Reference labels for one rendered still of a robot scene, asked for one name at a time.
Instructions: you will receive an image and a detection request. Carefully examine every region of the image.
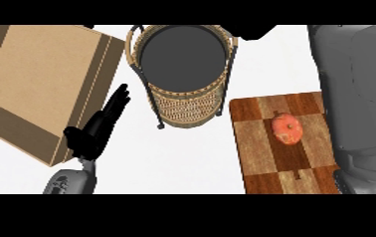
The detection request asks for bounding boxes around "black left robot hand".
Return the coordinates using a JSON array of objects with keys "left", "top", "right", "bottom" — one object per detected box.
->
[{"left": 62, "top": 83, "right": 133, "bottom": 162}]

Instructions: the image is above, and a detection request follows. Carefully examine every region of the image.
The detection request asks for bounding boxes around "wicker tiered basket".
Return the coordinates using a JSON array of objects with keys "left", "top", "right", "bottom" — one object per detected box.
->
[{"left": 126, "top": 24, "right": 241, "bottom": 130}]

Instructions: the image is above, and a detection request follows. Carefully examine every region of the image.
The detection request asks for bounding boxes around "brown wooden cutting board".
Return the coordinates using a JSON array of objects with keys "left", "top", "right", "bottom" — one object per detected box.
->
[{"left": 227, "top": 91, "right": 342, "bottom": 195}]

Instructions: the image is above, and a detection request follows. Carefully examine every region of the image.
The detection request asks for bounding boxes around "red tomato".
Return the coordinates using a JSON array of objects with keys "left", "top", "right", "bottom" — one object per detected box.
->
[{"left": 270, "top": 112, "right": 305, "bottom": 146}]

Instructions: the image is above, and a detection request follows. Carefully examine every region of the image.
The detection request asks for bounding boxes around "tan wooden cabinet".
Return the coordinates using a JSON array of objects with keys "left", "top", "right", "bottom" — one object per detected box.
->
[{"left": 0, "top": 24, "right": 127, "bottom": 168}]

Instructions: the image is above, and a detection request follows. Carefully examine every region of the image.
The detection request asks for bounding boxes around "black angular object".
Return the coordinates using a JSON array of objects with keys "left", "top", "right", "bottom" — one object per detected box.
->
[{"left": 227, "top": 24, "right": 279, "bottom": 42}]

